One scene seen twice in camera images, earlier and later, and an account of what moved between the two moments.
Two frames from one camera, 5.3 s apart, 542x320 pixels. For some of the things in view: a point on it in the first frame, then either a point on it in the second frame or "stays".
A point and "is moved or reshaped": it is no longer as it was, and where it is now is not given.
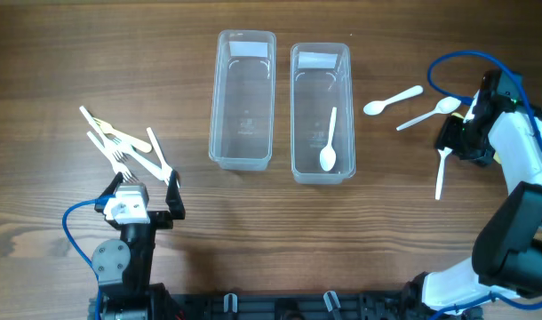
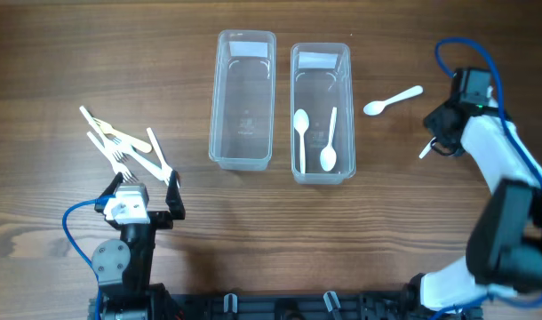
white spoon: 328,156 stays
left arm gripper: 163,220 stays
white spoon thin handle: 446,105 is moved or reshaped
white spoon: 442,154 → 301,123
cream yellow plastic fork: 107,129 stays
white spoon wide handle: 376,107 stays
